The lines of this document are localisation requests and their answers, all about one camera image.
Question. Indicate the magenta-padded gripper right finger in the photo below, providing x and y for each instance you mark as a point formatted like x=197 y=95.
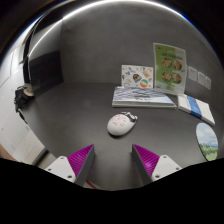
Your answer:
x=146 y=160

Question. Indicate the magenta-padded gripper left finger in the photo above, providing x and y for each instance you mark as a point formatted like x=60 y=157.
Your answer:
x=79 y=161

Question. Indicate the white printed computer mouse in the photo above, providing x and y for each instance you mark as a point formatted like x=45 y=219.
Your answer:
x=120 y=124

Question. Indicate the round landscape print mouse pad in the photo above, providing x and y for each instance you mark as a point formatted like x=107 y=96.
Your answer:
x=207 y=141

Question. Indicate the large grey wave-print book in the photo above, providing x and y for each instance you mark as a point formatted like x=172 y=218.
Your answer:
x=141 y=97

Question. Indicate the white and blue booklet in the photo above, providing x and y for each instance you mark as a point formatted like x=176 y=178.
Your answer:
x=196 y=108

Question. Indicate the white sticker card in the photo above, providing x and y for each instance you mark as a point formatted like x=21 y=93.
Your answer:
x=136 y=76

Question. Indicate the black flat panel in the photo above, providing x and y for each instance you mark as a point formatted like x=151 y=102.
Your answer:
x=45 y=75

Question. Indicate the green food poster stand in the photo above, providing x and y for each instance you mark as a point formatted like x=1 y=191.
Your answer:
x=169 y=68

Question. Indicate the white wall socket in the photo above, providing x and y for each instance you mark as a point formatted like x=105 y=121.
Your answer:
x=192 y=74
x=201 y=79
x=208 y=83

